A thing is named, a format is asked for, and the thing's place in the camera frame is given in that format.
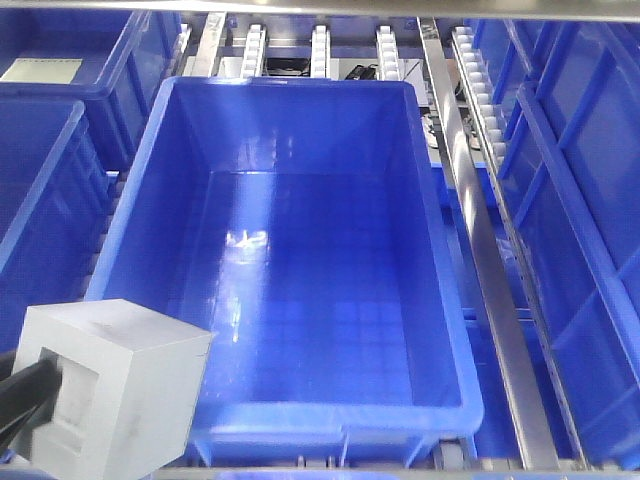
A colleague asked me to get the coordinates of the blue bin right side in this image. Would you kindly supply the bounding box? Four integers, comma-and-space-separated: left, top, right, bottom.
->
498, 21, 639, 469

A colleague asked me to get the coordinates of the blue bin left back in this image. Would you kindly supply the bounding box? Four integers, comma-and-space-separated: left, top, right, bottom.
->
1, 8, 181, 170

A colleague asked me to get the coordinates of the steel divider rail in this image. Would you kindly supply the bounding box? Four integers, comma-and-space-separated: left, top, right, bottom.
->
417, 17, 559, 471

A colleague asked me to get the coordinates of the black power adapter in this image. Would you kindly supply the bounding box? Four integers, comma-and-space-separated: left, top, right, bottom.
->
345, 64, 377, 80

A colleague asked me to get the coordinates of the target blue bin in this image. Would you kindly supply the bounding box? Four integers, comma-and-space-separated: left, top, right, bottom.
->
86, 77, 484, 466

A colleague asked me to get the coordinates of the white roller track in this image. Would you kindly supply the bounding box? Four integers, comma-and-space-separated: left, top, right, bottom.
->
376, 25, 401, 81

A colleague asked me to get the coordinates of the blue bin left front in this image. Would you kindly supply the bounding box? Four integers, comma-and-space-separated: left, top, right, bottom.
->
1, 98, 111, 351

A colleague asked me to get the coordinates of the gray cube base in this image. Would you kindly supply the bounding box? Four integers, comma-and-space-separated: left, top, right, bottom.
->
10, 299, 212, 479

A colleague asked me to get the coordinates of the black gripper finger view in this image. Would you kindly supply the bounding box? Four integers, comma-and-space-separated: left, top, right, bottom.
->
1, 350, 62, 450

